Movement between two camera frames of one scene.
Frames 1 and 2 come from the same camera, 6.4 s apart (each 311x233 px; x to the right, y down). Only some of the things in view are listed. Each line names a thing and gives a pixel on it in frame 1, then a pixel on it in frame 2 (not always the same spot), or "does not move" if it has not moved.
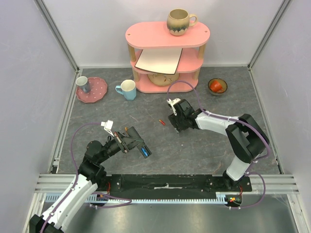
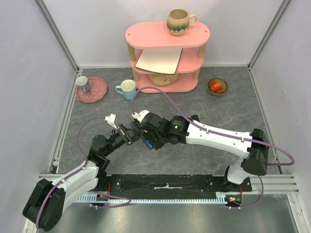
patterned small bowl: x=224 y=86 does not move
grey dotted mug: x=82 y=82 does not move
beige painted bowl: x=161 y=79 does not move
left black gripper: x=126 y=143 to x=129 y=135
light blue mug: x=128 y=87 does not move
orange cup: x=215 y=86 does not move
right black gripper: x=177 y=121 to x=150 y=142
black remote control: x=142 y=146 to x=137 y=129
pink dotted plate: x=97 y=91 does not move
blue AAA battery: x=144 y=151 to x=147 y=141
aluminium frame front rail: x=277 y=184 does not move
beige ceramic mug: x=178 y=21 does not move
